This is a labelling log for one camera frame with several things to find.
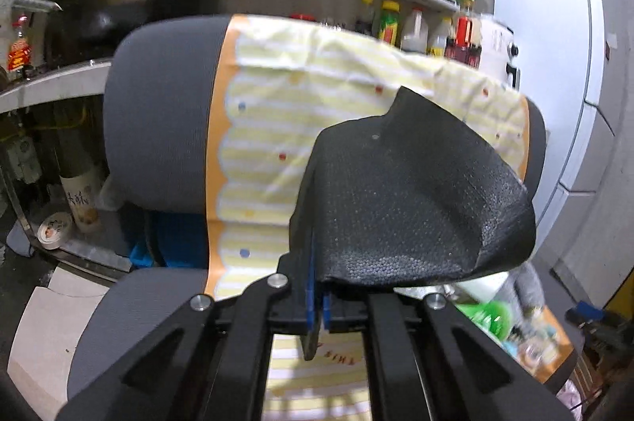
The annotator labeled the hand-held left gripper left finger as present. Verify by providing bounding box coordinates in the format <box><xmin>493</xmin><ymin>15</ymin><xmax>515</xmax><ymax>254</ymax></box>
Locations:
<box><xmin>57</xmin><ymin>251</ymin><xmax>319</xmax><ymax>421</ymax></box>

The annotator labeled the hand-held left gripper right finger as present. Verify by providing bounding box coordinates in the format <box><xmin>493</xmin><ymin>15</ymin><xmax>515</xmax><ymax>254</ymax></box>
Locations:
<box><xmin>321</xmin><ymin>283</ymin><xmax>576</xmax><ymax>421</ymax></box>

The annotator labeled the black foam sheet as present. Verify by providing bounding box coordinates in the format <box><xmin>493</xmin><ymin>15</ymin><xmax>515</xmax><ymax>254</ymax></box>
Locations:
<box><xmin>290</xmin><ymin>86</ymin><xmax>538</xmax><ymax>290</ymax></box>

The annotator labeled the green plastic bottle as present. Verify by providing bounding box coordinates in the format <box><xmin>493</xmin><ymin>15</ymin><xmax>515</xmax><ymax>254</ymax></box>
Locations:
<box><xmin>458</xmin><ymin>299</ymin><xmax>516</xmax><ymax>345</ymax></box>

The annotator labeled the yellow striped dotted cloth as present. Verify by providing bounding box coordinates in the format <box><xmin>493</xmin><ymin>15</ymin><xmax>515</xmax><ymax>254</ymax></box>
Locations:
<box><xmin>203</xmin><ymin>13</ymin><xmax>580</xmax><ymax>421</ymax></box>

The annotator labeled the grey office chair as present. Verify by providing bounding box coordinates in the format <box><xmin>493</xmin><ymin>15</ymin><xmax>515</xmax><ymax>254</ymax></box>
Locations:
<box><xmin>67</xmin><ymin>15</ymin><xmax>548</xmax><ymax>421</ymax></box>

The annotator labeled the white printed bottle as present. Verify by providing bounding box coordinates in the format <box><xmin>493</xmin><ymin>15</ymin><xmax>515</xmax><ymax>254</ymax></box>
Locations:
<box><xmin>59</xmin><ymin>166</ymin><xmax>106</xmax><ymax>234</ymax></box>

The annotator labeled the roll of tape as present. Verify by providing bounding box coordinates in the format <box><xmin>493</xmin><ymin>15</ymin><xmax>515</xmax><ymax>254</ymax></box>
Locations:
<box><xmin>37</xmin><ymin>212</ymin><xmax>75</xmax><ymax>251</ymax></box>

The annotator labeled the green bottle yellow lid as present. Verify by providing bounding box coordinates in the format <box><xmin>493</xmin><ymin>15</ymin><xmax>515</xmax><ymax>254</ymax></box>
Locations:
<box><xmin>379</xmin><ymin>0</ymin><xmax>401</xmax><ymax>48</ymax></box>

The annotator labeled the white plastic jug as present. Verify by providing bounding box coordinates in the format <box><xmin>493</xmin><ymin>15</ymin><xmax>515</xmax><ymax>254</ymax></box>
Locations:
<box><xmin>400</xmin><ymin>7</ymin><xmax>429</xmax><ymax>54</ymax></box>

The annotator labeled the white bottle yellow label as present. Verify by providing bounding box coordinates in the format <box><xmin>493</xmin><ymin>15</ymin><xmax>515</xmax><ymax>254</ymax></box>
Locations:
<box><xmin>427</xmin><ymin>17</ymin><xmax>454</xmax><ymax>57</ymax></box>

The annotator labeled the dark bottle yellow cap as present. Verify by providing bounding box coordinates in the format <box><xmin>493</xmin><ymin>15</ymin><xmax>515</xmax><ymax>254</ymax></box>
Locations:
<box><xmin>355</xmin><ymin>0</ymin><xmax>376</xmax><ymax>36</ymax></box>

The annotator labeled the red condiment bottle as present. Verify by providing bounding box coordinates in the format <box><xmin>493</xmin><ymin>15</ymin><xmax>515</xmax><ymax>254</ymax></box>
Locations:
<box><xmin>446</xmin><ymin>2</ymin><xmax>482</xmax><ymax>69</ymax></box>

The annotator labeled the white rice cooker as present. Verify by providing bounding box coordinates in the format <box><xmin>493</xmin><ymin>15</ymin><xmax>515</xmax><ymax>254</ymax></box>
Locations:
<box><xmin>478</xmin><ymin>17</ymin><xmax>521</xmax><ymax>90</ymax></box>

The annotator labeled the steel kitchen counter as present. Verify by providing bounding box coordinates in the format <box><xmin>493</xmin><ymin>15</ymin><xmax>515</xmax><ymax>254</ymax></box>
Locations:
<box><xmin>0</xmin><ymin>58</ymin><xmax>114</xmax><ymax>115</ymax></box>

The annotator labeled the black wok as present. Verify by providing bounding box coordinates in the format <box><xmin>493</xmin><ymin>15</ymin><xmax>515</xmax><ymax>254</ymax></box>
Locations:
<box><xmin>54</xmin><ymin>0</ymin><xmax>149</xmax><ymax>50</ymax></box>

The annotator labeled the white refrigerator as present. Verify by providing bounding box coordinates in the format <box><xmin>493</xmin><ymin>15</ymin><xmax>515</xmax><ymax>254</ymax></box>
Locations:
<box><xmin>493</xmin><ymin>0</ymin><xmax>631</xmax><ymax>298</ymax></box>

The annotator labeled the clear bottle red label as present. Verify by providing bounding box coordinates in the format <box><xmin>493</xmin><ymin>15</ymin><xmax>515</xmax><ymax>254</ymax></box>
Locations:
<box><xmin>6</xmin><ymin>15</ymin><xmax>31</xmax><ymax>77</ymax></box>

